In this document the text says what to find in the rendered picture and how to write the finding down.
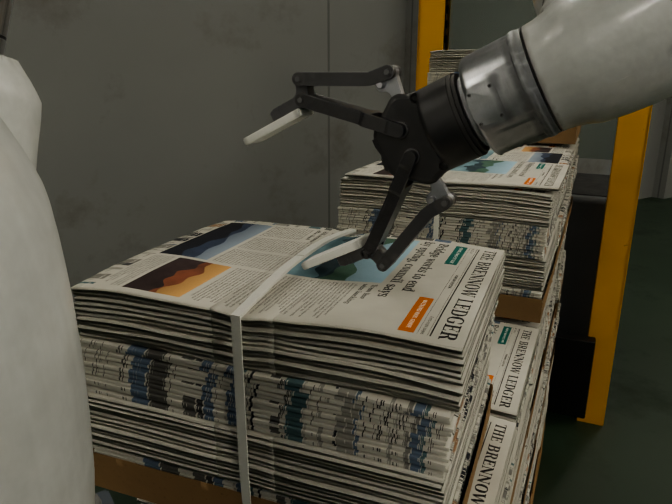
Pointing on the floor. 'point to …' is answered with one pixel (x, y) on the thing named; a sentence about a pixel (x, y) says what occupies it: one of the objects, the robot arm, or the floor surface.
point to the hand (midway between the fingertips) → (288, 198)
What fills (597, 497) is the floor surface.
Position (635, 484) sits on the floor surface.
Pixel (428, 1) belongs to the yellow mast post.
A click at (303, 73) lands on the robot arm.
